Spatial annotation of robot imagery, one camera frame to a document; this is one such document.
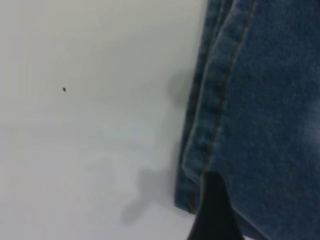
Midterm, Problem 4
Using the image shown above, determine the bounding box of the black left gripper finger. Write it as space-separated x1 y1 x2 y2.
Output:
187 171 248 240

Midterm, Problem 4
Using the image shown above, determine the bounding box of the blue denim shorts basketball print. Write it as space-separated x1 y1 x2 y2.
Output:
174 0 320 240

